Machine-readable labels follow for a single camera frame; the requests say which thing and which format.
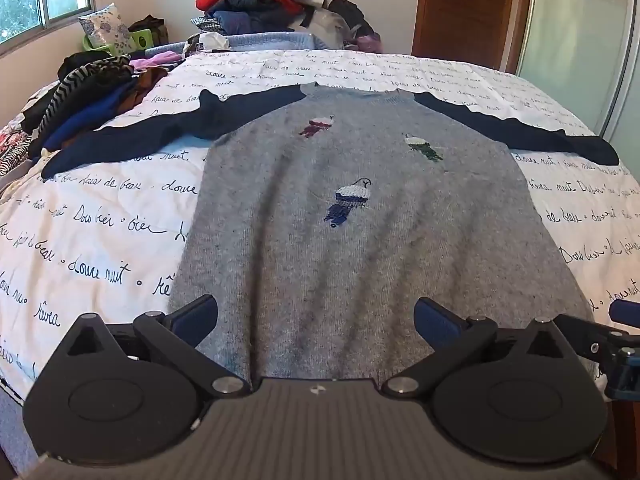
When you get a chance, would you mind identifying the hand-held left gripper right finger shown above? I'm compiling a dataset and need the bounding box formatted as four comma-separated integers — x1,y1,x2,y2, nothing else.
381,296,586,401

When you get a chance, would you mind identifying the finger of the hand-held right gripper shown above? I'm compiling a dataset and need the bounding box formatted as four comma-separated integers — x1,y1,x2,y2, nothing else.
556,299,640,362

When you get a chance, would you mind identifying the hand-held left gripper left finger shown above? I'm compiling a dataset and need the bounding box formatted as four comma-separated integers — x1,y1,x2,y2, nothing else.
50,294,251,401

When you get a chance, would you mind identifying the grey sweater with navy sleeves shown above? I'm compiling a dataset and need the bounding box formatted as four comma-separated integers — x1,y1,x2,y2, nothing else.
41,81,621,387

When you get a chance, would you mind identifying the pile of striped dark clothes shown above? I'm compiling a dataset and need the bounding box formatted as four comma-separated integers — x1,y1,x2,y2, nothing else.
0,50,171,176

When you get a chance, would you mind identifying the white blanket with script print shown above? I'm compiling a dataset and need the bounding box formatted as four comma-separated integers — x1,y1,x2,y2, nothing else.
0,47,640,403

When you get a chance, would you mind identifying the wardrobe with floral glass doors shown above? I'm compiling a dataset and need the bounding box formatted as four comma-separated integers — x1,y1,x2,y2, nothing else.
515,0,640,147

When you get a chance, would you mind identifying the white crumpled cloth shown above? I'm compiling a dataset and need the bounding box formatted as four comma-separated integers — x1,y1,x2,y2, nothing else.
199,31,231,51

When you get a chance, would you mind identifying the light blue knit blanket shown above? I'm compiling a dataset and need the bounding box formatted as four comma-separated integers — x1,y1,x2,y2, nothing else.
132,31,331,62

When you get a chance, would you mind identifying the green plastic stool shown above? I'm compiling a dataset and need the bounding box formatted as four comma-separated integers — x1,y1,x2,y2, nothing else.
80,27,154,54

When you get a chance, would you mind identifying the dark brown bag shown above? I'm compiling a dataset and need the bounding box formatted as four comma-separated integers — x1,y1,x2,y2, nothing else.
127,15,169,46

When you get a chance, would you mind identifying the floral pillow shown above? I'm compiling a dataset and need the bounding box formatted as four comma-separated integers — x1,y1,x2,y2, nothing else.
78,2,137,56

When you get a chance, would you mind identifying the brown wooden door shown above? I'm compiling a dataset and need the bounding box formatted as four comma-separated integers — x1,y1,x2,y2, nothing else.
412,0,536,74

